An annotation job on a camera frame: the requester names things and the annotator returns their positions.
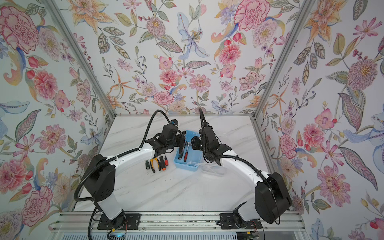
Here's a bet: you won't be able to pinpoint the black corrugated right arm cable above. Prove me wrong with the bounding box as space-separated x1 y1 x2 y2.
198 107 271 184

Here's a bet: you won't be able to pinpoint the orange black handled screwdriver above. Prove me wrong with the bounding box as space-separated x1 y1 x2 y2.
159 156 166 171

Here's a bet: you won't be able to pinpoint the blue plastic tool box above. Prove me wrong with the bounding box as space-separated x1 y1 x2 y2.
174 131 203 172

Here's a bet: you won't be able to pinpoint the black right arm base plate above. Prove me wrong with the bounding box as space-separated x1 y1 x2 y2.
216 213 262 231

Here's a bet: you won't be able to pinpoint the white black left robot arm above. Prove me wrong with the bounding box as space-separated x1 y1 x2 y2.
74 120 186 230

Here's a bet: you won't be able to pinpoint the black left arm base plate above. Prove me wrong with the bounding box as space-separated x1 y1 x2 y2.
97 213 141 231

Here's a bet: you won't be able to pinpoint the red handled small screwdriver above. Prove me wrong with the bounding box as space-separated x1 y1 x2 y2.
164 154 169 167

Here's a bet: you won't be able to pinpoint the aluminium corner frame post right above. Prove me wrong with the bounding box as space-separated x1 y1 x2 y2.
253 1 314 121

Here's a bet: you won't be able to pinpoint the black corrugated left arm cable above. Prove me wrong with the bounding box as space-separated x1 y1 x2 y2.
73 109 172 240

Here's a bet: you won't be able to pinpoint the yellow handled pliers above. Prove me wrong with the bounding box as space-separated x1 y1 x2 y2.
150 158 162 173

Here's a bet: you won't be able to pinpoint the clear plastic box lid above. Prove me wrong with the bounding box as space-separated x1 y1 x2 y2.
199 162 228 177

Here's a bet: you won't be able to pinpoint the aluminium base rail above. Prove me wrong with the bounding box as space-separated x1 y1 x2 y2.
47 212 309 240

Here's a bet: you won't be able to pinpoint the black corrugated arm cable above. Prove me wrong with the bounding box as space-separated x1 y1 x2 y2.
198 107 271 184
73 109 172 240

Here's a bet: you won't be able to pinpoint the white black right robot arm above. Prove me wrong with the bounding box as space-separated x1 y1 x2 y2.
192 123 293 228

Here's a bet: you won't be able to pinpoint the aluminium corner frame post left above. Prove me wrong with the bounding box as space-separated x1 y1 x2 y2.
42 0 117 120

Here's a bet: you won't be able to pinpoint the aluminium corner frame post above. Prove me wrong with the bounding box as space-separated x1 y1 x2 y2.
253 1 314 121
42 0 117 120

